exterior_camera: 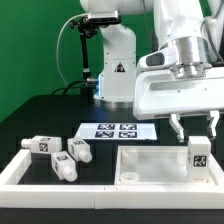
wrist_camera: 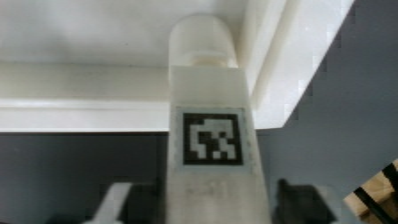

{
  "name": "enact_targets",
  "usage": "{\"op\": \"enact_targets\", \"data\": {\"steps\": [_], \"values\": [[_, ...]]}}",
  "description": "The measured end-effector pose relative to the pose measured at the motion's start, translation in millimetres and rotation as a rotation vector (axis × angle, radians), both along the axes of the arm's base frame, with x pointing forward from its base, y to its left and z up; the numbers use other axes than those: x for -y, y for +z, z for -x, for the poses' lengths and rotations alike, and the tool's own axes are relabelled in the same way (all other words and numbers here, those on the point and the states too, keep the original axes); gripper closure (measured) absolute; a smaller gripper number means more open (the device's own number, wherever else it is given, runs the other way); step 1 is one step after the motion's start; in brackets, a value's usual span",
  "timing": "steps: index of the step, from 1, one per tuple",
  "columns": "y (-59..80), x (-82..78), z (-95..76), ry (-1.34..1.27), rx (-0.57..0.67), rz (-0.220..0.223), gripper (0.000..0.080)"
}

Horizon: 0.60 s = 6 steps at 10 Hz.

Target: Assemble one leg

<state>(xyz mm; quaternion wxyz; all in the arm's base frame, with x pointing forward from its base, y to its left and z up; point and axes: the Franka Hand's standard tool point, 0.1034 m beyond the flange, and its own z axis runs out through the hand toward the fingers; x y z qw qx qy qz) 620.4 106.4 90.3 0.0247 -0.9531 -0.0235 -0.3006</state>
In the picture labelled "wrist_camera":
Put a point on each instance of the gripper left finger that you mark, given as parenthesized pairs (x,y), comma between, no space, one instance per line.
(112,202)

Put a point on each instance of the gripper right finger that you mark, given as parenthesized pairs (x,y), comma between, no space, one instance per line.
(301,207)

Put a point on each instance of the white square tabletop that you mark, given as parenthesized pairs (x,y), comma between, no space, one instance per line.
(105,59)

